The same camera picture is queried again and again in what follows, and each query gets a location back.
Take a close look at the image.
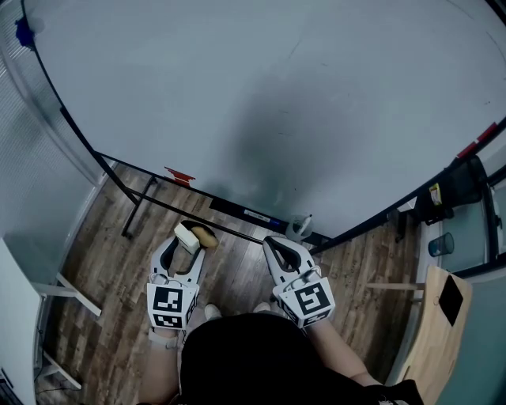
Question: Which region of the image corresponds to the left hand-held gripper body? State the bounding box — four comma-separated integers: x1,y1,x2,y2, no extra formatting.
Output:
145,271,200,331

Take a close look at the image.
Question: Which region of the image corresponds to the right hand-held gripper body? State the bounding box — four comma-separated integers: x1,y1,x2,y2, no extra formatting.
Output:
272,266,337,330

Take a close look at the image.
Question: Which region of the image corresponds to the cream and yellow whiteboard eraser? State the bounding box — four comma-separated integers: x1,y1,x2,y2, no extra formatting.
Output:
173,219,220,256

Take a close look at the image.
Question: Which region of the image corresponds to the white whiteboard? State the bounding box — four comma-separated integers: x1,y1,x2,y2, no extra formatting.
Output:
21,0,506,255

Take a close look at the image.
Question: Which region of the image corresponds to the person's right forearm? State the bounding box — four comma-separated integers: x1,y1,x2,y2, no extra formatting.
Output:
305,320,383,387

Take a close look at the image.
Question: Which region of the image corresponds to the person's left forearm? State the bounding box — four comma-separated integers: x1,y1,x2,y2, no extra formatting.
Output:
139,327,185,405

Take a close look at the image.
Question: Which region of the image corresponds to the clear spray bottle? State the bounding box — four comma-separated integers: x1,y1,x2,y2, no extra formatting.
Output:
285,213,315,244

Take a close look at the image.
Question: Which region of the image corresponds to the pale wrist band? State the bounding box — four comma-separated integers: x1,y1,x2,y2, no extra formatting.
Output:
147,327,185,350

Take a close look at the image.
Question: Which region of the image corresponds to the person's black shirt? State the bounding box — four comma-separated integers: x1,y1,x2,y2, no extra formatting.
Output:
135,312,425,405

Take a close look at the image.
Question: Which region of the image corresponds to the light wooden table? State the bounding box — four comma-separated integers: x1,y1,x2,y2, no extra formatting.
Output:
364,263,474,405

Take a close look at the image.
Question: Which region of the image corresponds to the dark mesh wastebasket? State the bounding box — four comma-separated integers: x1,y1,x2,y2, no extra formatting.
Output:
427,231,456,259

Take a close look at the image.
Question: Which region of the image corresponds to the black flat pad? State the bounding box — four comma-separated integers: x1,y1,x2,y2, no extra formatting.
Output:
437,273,465,327

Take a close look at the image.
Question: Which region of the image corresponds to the white desk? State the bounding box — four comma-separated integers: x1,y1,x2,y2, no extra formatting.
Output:
0,237,103,405

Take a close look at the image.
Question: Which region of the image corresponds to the black mesh office chair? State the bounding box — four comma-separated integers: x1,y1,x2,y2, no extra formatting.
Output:
412,154,492,227

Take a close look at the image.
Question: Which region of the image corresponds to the blue cloth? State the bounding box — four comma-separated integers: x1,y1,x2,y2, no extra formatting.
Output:
14,17,38,51

